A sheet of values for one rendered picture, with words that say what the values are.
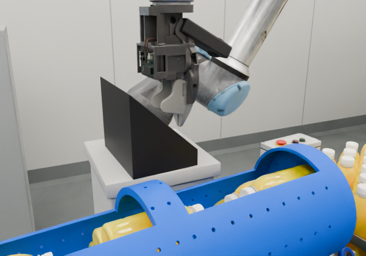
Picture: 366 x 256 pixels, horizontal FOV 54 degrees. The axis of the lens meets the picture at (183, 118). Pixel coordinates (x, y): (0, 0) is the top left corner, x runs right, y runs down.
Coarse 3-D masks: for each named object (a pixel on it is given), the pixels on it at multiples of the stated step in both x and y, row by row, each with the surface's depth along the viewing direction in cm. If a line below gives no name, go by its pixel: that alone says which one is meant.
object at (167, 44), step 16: (144, 16) 57; (160, 16) 56; (176, 16) 58; (144, 32) 58; (160, 32) 57; (176, 32) 59; (144, 48) 58; (160, 48) 56; (176, 48) 57; (192, 48) 59; (144, 64) 60; (160, 64) 57; (176, 64) 59
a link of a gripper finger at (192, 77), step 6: (192, 60) 60; (192, 66) 59; (198, 66) 59; (192, 72) 59; (198, 72) 60; (186, 78) 61; (192, 78) 59; (198, 78) 60; (192, 84) 60; (198, 84) 60; (192, 90) 60; (186, 96) 61; (192, 96) 61; (186, 102) 62; (192, 102) 62
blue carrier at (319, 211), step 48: (288, 144) 93; (144, 192) 66; (192, 192) 90; (288, 192) 73; (336, 192) 78; (48, 240) 74; (144, 240) 58; (192, 240) 61; (240, 240) 65; (288, 240) 70; (336, 240) 78
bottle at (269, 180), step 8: (288, 168) 87; (296, 168) 86; (304, 168) 87; (312, 168) 87; (264, 176) 82; (272, 176) 82; (280, 176) 83; (288, 176) 83; (296, 176) 84; (256, 184) 81; (264, 184) 80; (272, 184) 80
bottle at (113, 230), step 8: (192, 208) 72; (128, 216) 67; (136, 216) 67; (144, 216) 67; (104, 224) 65; (112, 224) 64; (120, 224) 64; (128, 224) 64; (136, 224) 65; (144, 224) 65; (104, 232) 65; (112, 232) 63; (120, 232) 63; (128, 232) 63; (104, 240) 66
